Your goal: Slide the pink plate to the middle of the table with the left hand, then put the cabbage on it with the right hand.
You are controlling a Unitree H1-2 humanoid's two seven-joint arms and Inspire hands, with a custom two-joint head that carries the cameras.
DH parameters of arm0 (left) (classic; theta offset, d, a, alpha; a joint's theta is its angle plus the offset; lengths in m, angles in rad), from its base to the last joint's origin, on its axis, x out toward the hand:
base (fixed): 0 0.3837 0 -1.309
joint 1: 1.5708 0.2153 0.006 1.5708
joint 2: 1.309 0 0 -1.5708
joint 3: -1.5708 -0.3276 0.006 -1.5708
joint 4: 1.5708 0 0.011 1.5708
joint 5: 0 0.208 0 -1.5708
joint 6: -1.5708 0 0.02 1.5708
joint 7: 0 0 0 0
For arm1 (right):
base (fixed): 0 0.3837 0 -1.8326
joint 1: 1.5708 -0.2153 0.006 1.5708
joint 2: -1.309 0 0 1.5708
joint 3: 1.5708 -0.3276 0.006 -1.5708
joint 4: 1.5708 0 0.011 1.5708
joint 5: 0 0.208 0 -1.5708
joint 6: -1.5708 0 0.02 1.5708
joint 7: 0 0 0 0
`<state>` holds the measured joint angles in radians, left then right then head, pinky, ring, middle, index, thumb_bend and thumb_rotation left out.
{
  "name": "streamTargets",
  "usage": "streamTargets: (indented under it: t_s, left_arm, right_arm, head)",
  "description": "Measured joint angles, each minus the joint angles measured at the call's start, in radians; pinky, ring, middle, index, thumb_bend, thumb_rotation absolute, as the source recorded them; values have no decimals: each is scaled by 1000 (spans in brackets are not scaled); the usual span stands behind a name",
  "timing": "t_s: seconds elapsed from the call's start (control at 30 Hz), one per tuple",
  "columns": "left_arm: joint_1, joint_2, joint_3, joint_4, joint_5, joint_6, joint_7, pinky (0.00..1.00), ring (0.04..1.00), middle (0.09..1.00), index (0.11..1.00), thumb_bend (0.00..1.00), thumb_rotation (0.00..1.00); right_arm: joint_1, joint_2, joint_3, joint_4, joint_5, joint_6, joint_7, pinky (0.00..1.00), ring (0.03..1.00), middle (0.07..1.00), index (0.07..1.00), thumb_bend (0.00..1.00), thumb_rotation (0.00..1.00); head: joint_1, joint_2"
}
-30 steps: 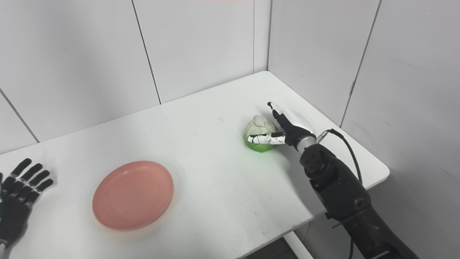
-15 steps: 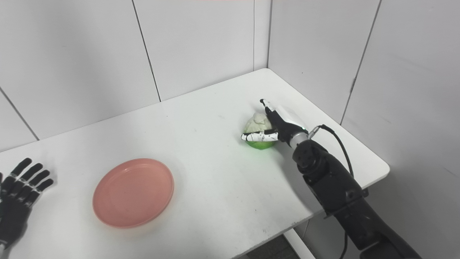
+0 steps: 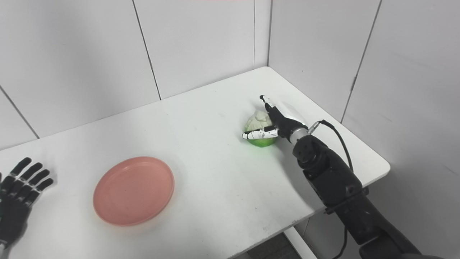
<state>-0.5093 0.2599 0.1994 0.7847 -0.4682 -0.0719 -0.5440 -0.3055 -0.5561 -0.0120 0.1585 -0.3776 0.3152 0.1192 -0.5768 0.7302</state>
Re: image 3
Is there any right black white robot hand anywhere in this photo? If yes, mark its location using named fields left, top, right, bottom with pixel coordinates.
left=242, top=95, right=309, bottom=144

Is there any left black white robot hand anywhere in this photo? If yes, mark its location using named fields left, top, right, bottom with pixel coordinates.
left=0, top=157, right=54, bottom=249

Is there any green white cabbage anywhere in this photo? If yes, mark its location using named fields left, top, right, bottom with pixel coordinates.
left=244, top=110, right=278, bottom=147

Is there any pink round plate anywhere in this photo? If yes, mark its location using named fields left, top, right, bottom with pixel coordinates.
left=93, top=156, right=175, bottom=227

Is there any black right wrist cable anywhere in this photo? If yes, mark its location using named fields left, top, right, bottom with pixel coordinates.
left=308, top=120, right=354, bottom=259

